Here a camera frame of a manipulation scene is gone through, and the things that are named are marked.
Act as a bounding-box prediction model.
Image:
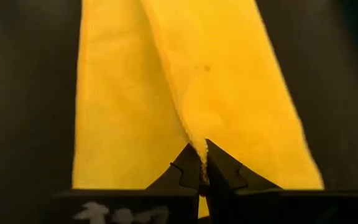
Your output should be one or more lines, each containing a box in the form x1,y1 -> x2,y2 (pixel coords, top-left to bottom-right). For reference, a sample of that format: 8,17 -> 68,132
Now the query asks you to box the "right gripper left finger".
42,142 -> 209,224

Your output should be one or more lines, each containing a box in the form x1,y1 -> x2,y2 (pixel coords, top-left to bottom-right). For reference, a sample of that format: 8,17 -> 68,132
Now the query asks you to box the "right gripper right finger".
205,139 -> 358,224

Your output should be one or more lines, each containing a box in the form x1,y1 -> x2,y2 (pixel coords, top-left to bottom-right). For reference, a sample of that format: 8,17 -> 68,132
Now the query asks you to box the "yellow microfiber towel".
72,0 -> 325,218

